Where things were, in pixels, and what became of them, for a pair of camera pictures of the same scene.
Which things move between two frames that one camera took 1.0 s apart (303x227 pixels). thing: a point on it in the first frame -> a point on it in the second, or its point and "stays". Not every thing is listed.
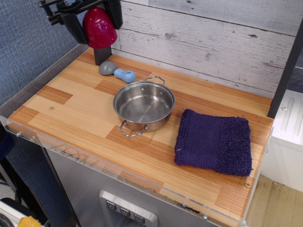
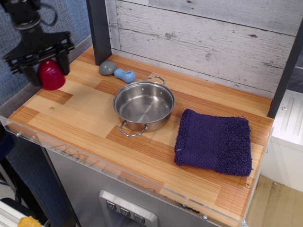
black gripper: (57, 9) -> (37, 46)
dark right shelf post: (295, 61) stays
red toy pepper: (100, 31) -> (51, 75)
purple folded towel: (219, 144) stays
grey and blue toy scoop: (109, 68) stays
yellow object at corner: (29, 221) stays
